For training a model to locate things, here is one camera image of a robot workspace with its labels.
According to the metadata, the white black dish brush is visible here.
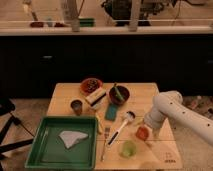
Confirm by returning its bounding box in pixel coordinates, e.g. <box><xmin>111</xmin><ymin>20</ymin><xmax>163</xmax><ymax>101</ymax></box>
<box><xmin>107</xmin><ymin>111</ymin><xmax>136</xmax><ymax>146</ymax></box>

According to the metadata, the green vegetable in bowl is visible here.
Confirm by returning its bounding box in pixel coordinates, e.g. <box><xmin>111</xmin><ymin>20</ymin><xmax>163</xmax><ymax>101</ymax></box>
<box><xmin>113</xmin><ymin>82</ymin><xmax>125</xmax><ymax>102</ymax></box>

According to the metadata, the green plastic tray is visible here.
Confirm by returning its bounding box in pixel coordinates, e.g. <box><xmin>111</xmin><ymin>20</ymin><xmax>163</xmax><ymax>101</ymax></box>
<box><xmin>25</xmin><ymin>116</ymin><xmax>97</xmax><ymax>171</ymax></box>

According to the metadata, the white crumpled cloth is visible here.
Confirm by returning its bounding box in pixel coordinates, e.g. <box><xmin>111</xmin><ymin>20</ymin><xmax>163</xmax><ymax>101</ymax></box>
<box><xmin>59</xmin><ymin>131</ymin><xmax>88</xmax><ymax>149</ymax></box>

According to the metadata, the orange plate with food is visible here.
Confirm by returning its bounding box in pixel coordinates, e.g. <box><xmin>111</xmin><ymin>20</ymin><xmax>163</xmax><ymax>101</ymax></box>
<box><xmin>80</xmin><ymin>78</ymin><xmax>102</xmax><ymax>95</ymax></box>

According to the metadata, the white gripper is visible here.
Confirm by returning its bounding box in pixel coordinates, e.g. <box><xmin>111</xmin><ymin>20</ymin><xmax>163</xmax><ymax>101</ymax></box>
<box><xmin>134</xmin><ymin>107</ymin><xmax>166</xmax><ymax>139</ymax></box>

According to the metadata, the white black box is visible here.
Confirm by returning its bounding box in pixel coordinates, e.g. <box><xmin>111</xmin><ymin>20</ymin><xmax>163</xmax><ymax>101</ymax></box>
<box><xmin>85</xmin><ymin>87</ymin><xmax>106</xmax><ymax>107</ymax></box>

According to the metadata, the green plastic cup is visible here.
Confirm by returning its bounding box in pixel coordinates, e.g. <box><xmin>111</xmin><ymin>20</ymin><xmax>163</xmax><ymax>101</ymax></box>
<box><xmin>120</xmin><ymin>141</ymin><xmax>136</xmax><ymax>158</ymax></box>

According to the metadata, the silver fork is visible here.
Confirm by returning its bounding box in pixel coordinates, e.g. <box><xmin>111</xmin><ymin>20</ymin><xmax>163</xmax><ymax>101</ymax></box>
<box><xmin>100</xmin><ymin>127</ymin><xmax>110</xmax><ymax>162</ymax></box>

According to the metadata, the black tripod stand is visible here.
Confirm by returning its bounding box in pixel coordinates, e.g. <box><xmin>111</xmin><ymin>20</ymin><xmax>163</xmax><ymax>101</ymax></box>
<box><xmin>0</xmin><ymin>96</ymin><xmax>34</xmax><ymax>171</ymax></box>

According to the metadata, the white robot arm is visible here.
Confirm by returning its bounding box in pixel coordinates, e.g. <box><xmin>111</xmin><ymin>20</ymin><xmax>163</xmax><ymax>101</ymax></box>
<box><xmin>142</xmin><ymin>91</ymin><xmax>213</xmax><ymax>146</ymax></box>

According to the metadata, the green box on counter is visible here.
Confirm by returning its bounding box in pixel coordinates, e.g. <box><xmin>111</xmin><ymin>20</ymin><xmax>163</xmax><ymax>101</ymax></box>
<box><xmin>80</xmin><ymin>18</ymin><xmax>95</xmax><ymax>27</ymax></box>

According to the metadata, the yellow green utensil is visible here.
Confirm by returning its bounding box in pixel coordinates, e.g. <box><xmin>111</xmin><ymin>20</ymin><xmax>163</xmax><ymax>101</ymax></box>
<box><xmin>95</xmin><ymin>112</ymin><xmax>103</xmax><ymax>134</ymax></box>

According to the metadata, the dark red bowl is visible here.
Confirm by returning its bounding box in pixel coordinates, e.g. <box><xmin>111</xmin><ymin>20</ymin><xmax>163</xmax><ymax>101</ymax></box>
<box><xmin>109</xmin><ymin>86</ymin><xmax>130</xmax><ymax>106</ymax></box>

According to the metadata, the teal sponge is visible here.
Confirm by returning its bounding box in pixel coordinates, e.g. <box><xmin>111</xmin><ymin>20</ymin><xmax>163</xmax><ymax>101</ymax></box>
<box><xmin>105</xmin><ymin>103</ymin><xmax>118</xmax><ymax>121</ymax></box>

